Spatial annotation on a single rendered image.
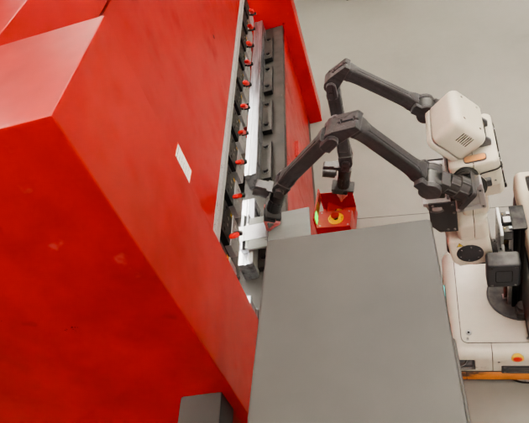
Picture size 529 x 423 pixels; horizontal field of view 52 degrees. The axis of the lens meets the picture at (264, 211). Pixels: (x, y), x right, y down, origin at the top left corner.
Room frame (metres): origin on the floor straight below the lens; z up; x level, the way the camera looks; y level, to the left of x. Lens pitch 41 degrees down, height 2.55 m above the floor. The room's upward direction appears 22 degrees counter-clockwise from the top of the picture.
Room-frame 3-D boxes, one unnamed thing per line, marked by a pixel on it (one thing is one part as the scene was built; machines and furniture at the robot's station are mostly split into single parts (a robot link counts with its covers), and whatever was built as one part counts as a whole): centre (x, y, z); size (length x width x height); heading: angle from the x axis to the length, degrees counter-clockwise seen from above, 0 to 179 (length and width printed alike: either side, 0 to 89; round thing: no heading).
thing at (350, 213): (1.83, -0.30, 0.75); 0.20 x 0.16 x 0.18; 154
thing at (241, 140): (2.04, 0.01, 1.26); 0.15 x 0.09 x 0.17; 164
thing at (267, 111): (2.63, -0.21, 0.89); 0.30 x 0.05 x 0.03; 164
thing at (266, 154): (2.24, -0.11, 0.89); 0.30 x 0.05 x 0.03; 164
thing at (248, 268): (1.73, 0.10, 0.92); 0.39 x 0.06 x 0.10; 164
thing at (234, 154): (1.85, 0.06, 1.26); 0.15 x 0.09 x 0.17; 164
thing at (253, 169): (2.89, -0.23, 0.92); 1.68 x 0.06 x 0.10; 164
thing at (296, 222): (1.64, -0.03, 1.00); 0.26 x 0.18 x 0.01; 74
